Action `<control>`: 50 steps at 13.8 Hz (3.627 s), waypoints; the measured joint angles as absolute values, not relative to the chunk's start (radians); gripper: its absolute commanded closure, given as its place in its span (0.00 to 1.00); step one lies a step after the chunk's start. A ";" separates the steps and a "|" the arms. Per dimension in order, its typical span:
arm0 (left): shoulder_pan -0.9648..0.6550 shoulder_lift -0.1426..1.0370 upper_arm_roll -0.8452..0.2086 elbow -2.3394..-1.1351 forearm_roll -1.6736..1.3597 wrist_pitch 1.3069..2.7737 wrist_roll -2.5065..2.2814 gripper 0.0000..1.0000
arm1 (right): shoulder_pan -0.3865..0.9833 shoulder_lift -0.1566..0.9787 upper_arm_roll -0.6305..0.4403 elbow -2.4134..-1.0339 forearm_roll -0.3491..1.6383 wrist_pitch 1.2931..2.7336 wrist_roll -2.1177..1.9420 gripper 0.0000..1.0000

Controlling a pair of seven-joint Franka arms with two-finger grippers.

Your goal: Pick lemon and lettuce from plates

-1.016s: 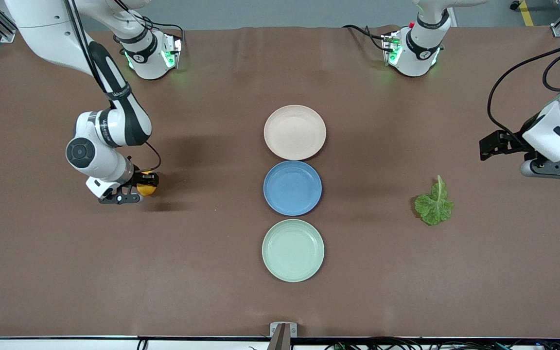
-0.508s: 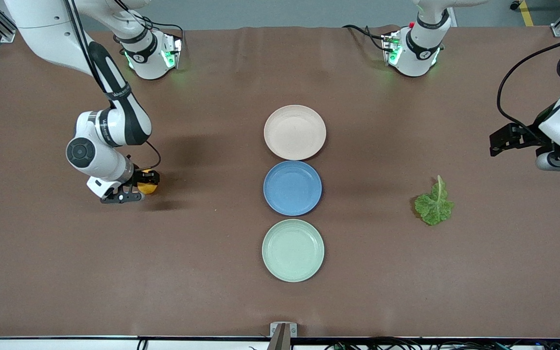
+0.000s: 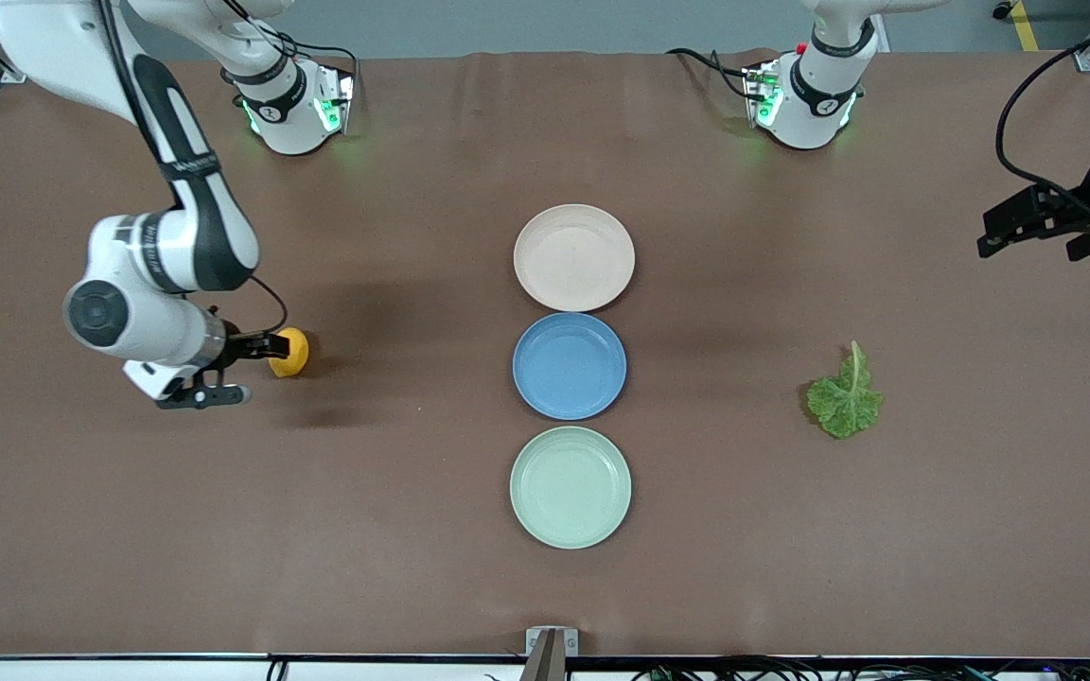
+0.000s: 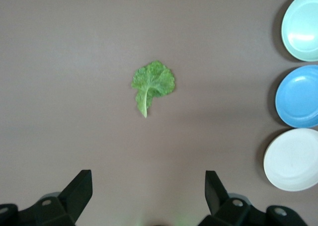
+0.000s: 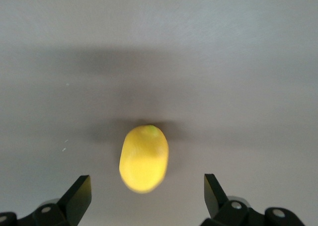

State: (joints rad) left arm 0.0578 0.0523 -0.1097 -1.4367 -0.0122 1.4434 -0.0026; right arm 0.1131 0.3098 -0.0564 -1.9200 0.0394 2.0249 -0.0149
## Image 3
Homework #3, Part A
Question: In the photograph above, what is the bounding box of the light green round plate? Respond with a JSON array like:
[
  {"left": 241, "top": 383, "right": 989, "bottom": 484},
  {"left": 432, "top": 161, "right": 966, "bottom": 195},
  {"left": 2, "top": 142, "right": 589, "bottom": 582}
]
[{"left": 509, "top": 426, "right": 633, "bottom": 550}]

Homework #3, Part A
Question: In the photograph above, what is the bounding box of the yellow lemon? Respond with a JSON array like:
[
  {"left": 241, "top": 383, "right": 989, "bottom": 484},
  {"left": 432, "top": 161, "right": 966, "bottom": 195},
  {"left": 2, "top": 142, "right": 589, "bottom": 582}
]
[{"left": 268, "top": 327, "right": 311, "bottom": 379}]

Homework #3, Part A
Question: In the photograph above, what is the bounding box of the green lettuce leaf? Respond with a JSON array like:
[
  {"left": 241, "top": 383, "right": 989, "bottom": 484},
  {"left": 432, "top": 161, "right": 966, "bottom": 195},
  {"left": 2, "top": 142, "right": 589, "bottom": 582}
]
[{"left": 805, "top": 340, "right": 885, "bottom": 440}]

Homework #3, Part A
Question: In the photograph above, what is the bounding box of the left arm base cable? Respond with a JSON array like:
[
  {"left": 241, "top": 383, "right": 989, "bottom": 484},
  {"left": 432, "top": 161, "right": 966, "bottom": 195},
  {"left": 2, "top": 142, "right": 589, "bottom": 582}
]
[{"left": 666, "top": 47, "right": 764, "bottom": 100}]

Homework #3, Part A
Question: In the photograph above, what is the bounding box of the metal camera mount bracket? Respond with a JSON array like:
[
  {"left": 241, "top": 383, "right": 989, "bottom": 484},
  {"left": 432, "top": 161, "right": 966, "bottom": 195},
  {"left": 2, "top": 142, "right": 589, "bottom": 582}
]
[{"left": 524, "top": 626, "right": 580, "bottom": 681}]

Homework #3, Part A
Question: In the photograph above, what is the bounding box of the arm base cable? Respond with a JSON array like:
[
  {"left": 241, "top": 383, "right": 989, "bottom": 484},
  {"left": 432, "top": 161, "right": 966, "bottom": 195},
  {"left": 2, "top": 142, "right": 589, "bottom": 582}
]
[
  {"left": 219, "top": 0, "right": 361, "bottom": 91},
  {"left": 666, "top": 47, "right": 764, "bottom": 100}
]

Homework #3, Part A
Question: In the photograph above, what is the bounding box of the brown table cover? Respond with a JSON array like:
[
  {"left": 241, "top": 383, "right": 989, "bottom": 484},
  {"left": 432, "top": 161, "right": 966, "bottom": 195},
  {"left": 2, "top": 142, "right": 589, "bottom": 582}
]
[{"left": 0, "top": 49, "right": 1090, "bottom": 660}]

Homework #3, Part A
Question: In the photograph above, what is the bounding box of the blue round plate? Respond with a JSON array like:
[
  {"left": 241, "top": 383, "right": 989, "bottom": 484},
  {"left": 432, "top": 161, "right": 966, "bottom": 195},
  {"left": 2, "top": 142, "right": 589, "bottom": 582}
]
[{"left": 512, "top": 312, "right": 628, "bottom": 422}]

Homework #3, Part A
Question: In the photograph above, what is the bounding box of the left arm black wrist cable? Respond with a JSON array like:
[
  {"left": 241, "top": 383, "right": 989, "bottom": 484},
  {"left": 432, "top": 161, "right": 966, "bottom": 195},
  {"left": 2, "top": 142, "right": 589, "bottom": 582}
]
[{"left": 996, "top": 19, "right": 1090, "bottom": 223}]

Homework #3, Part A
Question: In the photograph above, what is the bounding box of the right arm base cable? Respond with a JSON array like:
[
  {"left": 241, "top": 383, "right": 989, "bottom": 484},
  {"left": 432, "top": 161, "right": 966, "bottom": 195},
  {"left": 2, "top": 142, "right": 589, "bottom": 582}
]
[{"left": 219, "top": 0, "right": 361, "bottom": 91}]

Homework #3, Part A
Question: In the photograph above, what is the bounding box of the pale beige round plate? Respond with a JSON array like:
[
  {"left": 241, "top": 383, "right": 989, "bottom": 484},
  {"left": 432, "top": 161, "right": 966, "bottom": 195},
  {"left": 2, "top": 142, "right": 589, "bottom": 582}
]
[{"left": 513, "top": 203, "right": 637, "bottom": 313}]

